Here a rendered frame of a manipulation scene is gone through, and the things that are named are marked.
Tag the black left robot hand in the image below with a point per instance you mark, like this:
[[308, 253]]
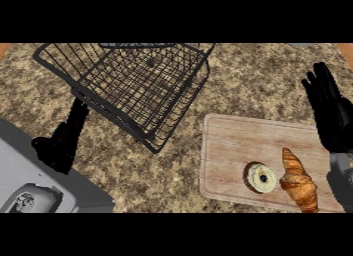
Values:
[[61, 146]]

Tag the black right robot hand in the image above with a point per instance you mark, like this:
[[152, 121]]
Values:
[[335, 110]]

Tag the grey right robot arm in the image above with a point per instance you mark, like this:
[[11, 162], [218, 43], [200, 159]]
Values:
[[348, 181]]

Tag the pale wooden cutting board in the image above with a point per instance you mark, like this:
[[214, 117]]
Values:
[[233, 150]]

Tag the white frosted cupcake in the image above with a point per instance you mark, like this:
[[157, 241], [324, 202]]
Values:
[[261, 178]]

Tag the golden brown croissant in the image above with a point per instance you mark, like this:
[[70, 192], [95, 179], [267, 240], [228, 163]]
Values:
[[298, 183]]

